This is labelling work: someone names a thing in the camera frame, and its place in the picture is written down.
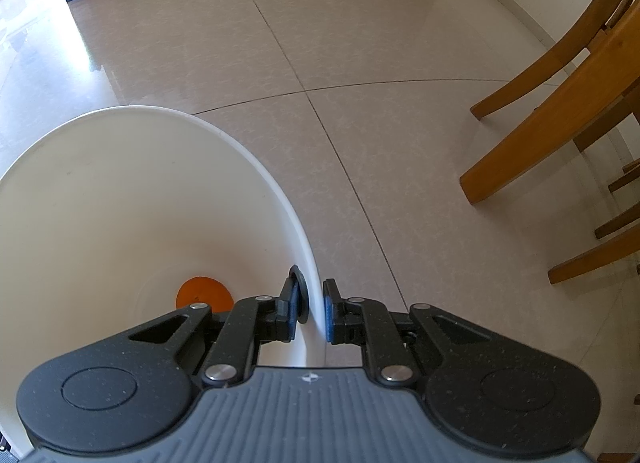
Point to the large wooden chair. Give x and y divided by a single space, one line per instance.
550 108

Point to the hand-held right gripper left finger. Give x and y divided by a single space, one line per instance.
291 313

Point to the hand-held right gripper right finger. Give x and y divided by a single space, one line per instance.
330 314

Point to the white plastic bucket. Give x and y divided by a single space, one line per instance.
125 193

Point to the orange round sticker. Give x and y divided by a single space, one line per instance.
202 289

